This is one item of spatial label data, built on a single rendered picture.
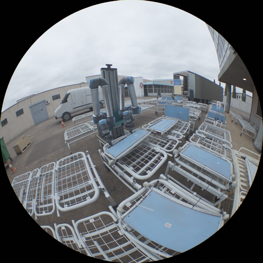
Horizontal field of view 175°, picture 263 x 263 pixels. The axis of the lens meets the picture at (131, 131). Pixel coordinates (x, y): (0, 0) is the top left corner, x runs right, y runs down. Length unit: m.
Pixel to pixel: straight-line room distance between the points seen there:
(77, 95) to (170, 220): 8.16
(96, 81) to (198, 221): 1.67
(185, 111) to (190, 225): 2.24
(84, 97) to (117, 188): 7.59
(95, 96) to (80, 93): 6.86
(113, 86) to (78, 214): 2.23
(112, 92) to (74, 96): 6.35
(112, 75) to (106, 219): 2.32
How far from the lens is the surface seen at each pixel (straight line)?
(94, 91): 1.20
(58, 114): 7.68
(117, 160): 0.88
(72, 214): 1.55
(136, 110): 1.62
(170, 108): 2.50
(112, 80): 1.78
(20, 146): 5.95
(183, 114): 2.40
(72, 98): 7.84
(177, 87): 11.89
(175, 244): 0.71
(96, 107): 1.30
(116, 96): 1.75
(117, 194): 1.37
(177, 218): 0.72
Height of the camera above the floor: 1.23
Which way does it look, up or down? 26 degrees down
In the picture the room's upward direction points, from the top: 5 degrees counter-clockwise
